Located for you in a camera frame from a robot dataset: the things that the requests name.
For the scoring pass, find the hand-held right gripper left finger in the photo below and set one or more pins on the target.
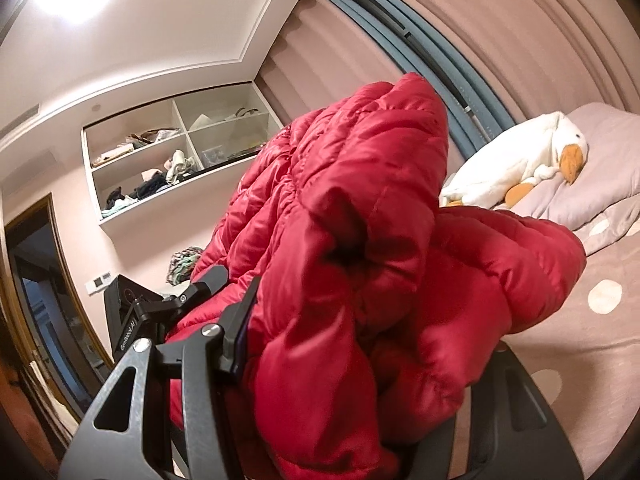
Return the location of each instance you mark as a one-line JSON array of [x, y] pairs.
[[232, 340]]

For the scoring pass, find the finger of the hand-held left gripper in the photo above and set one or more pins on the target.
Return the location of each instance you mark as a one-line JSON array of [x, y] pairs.
[[207, 282]]

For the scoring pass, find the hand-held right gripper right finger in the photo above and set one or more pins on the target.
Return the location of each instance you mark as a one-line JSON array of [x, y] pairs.
[[500, 410]]

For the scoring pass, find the red down jacket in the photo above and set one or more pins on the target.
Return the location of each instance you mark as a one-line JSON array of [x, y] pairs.
[[350, 210]]

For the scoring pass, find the dark clothes on shelf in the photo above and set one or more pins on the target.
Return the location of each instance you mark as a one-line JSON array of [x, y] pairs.
[[145, 187]]

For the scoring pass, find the green patterned cloth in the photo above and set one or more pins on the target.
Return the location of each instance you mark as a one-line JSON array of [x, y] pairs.
[[182, 265]]

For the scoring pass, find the wooden door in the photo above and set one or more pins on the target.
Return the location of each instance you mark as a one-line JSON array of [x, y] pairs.
[[50, 310]]

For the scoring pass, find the dotted mauve bed sheet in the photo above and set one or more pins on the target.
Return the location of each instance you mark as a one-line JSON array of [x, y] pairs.
[[575, 350]]

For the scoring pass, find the white cloth on shelf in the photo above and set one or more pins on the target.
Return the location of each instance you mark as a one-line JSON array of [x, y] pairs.
[[177, 165]]

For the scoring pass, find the ceiling air vent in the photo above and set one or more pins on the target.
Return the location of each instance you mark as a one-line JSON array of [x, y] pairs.
[[22, 119]]

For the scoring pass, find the white duck plush toy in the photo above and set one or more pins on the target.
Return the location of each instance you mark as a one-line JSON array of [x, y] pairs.
[[510, 160]]

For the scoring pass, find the lilac duvet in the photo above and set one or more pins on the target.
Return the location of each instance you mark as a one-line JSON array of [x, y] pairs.
[[600, 170]]

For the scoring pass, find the blue curtain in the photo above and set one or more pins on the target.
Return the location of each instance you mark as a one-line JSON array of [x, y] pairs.
[[425, 55]]

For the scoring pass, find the pink curtain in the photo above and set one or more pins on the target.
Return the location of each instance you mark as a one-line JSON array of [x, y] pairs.
[[500, 20]]

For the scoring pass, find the wall light switch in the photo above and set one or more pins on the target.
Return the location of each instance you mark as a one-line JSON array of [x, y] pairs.
[[98, 281]]

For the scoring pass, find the white wall shelf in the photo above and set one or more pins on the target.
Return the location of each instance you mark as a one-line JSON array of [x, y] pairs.
[[150, 210]]

